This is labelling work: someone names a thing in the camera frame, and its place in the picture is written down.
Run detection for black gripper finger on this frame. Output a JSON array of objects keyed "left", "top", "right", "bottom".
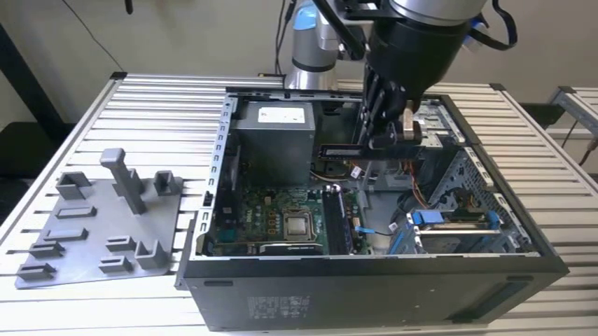
[
  {"left": 401, "top": 99, "right": 425, "bottom": 144},
  {"left": 361, "top": 69, "right": 405, "bottom": 151}
]

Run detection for black RAM slot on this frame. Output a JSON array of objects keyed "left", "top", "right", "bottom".
[{"left": 339, "top": 190, "right": 355, "bottom": 255}]

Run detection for grey metal drive cage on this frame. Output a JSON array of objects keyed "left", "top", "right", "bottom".
[{"left": 354, "top": 99, "right": 465, "bottom": 192}]

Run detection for grey power supply unit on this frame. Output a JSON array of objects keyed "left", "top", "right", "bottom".
[{"left": 231, "top": 101, "right": 318, "bottom": 187}]

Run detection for hard disk in blue carrier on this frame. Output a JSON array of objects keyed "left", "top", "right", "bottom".
[{"left": 405, "top": 209, "right": 505, "bottom": 256}]

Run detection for black box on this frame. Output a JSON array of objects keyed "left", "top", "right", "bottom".
[{"left": 518, "top": 102, "right": 567, "bottom": 131}]

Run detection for CPU socket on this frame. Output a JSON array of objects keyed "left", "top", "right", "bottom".
[{"left": 278, "top": 206, "right": 320, "bottom": 244}]

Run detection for silver CPU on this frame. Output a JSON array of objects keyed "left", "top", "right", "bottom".
[{"left": 284, "top": 216, "right": 314, "bottom": 241}]

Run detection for green motherboard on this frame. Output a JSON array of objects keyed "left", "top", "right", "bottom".
[{"left": 204, "top": 184, "right": 375, "bottom": 257}]

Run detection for aluminium side table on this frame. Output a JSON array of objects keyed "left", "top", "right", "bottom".
[{"left": 543, "top": 85, "right": 598, "bottom": 141}]

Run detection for black graphics card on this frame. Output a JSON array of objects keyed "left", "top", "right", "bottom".
[{"left": 247, "top": 241, "right": 327, "bottom": 257}]

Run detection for black PC case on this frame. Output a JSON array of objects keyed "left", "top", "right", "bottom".
[{"left": 172, "top": 85, "right": 571, "bottom": 333}]

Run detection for grey plastic parts rack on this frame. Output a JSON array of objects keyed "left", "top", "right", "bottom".
[{"left": 12, "top": 147, "right": 188, "bottom": 291}]

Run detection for small silver wrist camera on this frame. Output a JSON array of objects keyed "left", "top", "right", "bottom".
[{"left": 461, "top": 15, "right": 493, "bottom": 53}]

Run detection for orange wires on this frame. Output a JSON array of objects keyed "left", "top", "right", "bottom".
[{"left": 403, "top": 160, "right": 434, "bottom": 209}]

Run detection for yellow white wire bundle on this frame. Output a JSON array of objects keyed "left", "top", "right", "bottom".
[{"left": 310, "top": 160, "right": 366, "bottom": 182}]

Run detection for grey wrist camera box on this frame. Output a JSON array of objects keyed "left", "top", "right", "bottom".
[{"left": 339, "top": 0, "right": 382, "bottom": 27}]

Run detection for yellow red wires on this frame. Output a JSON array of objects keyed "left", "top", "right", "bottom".
[{"left": 459, "top": 194, "right": 483, "bottom": 211}]

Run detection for blue tipped black wire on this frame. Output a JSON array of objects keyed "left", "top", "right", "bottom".
[{"left": 354, "top": 223, "right": 403, "bottom": 237}]

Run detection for thin black hanging cable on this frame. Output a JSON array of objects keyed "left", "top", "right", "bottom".
[{"left": 274, "top": 0, "right": 296, "bottom": 77}]

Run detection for dangling dark cables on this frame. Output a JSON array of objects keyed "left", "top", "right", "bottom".
[{"left": 559, "top": 118, "right": 598, "bottom": 167}]

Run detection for thin black wall wire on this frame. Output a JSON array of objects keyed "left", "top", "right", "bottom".
[{"left": 62, "top": 0, "right": 126, "bottom": 74}]

